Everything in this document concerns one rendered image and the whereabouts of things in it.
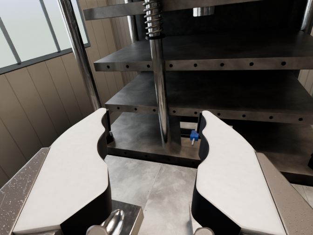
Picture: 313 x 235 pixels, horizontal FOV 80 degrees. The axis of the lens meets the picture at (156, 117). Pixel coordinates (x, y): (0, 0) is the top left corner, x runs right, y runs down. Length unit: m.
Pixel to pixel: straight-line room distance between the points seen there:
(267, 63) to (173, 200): 0.69
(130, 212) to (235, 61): 0.74
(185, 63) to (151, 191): 0.60
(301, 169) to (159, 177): 0.67
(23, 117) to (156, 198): 1.89
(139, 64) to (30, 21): 1.71
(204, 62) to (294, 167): 0.66
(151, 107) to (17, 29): 1.73
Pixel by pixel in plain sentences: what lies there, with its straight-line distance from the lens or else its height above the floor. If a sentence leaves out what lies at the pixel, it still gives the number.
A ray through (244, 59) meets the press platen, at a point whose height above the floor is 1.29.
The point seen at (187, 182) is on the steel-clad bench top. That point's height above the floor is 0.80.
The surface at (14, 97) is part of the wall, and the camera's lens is 2.39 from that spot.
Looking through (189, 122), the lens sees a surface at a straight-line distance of 1.03.
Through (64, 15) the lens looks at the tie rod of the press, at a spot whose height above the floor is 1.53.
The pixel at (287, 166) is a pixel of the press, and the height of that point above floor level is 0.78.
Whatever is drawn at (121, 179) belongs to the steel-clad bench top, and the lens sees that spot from 1.00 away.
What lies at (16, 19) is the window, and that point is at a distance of 2.44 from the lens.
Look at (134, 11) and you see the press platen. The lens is 0.98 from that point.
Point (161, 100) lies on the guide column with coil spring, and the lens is 0.96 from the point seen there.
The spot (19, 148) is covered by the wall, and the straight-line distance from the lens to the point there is 2.52.
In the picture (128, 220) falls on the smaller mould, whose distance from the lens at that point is 0.77.
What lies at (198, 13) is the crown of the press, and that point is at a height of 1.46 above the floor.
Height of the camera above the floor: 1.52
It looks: 31 degrees down
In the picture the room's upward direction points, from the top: 7 degrees counter-clockwise
